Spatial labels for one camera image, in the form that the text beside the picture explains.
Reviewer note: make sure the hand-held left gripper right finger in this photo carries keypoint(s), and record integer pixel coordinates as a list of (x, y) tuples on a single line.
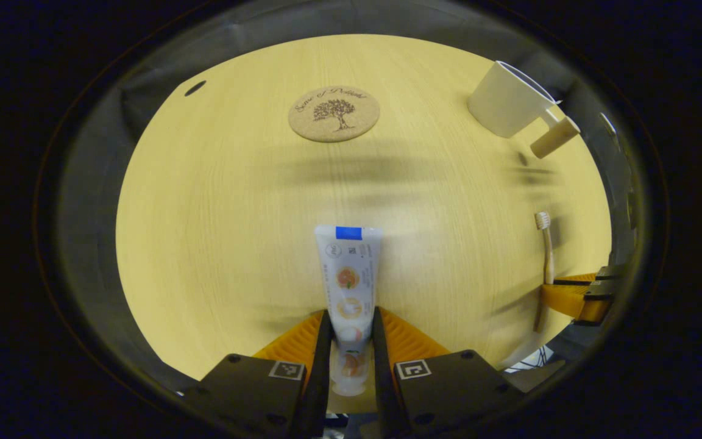
[(382, 378)]

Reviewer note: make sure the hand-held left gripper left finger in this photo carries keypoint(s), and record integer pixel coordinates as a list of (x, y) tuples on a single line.
[(320, 378)]

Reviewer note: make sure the round cork coaster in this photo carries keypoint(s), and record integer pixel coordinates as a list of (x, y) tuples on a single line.
[(334, 114)]

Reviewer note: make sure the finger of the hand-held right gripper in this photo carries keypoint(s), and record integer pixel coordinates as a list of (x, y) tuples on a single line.
[(573, 302), (608, 274)]

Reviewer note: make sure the beige toothbrush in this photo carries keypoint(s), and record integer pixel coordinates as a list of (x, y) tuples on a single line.
[(548, 250)]

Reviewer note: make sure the white toothpaste tube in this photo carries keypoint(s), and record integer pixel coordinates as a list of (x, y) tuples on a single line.
[(349, 274)]

